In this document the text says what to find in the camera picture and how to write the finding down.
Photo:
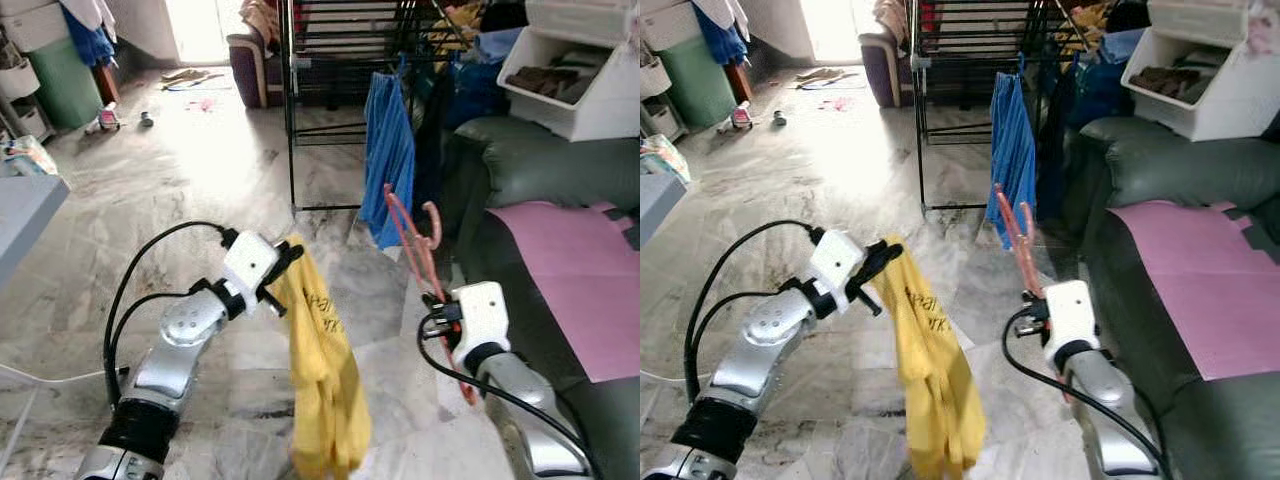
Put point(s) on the dark green leather sofa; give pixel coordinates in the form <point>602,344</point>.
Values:
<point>540,160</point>
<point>1170,160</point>

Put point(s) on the pale yellow towel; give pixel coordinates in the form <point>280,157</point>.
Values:
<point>462,20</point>
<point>1090,20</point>

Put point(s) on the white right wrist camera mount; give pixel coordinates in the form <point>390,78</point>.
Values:
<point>482,320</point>
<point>1072,320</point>

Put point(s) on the blue cloth bundle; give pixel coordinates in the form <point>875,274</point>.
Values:
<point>725,40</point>
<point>92,40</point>

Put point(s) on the green waste bin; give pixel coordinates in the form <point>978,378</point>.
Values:
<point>65,85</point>
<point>698,85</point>

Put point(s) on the black metal drying rack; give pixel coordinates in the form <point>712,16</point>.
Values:
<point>292,150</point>
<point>920,150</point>

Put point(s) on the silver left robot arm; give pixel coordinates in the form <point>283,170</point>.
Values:
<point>770,335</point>
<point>185,335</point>

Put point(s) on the purple and cream armchair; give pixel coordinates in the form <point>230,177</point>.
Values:
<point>880,75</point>
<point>250,75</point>

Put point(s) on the bright blue garment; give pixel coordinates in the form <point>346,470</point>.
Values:
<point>388,160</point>
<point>1013,160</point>

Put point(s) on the red and white toy car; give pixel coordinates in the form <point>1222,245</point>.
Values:
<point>741,118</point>
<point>108,118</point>

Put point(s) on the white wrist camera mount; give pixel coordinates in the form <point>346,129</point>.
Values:
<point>1072,320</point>
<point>482,320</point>
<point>838,262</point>
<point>250,265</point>

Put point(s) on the beige floor cloth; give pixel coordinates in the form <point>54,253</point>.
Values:
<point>820,74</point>
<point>185,74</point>

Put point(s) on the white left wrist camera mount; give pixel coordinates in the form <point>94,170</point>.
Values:
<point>838,262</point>
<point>250,265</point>

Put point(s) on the white stackable storage bin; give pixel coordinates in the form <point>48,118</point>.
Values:
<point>590,20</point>
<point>1210,20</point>
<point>610,100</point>
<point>1240,100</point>

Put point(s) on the light blue flat item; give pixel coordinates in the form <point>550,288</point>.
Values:
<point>820,86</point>
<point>185,86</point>

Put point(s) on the pink plastic hanger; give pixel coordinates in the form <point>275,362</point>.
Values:
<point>436,222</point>
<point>1030,222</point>

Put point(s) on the navy garment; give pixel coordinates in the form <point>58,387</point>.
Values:
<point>432,150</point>
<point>1055,150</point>

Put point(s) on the pink foam mat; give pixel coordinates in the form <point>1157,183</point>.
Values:
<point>570,280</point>
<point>1200,280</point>

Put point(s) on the yellow T-shirt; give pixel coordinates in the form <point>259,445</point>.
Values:
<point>935,380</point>
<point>325,380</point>

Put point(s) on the small pink item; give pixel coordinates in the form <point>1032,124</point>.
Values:
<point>836,103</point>
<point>203,103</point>

